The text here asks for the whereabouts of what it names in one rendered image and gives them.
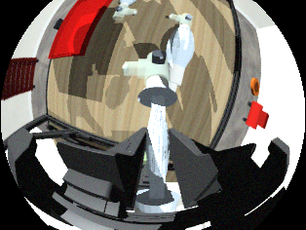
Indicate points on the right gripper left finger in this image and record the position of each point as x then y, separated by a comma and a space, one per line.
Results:
123, 169

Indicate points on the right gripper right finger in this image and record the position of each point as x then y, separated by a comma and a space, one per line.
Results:
197, 167

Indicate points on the red tray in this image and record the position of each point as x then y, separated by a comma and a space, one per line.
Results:
77, 28

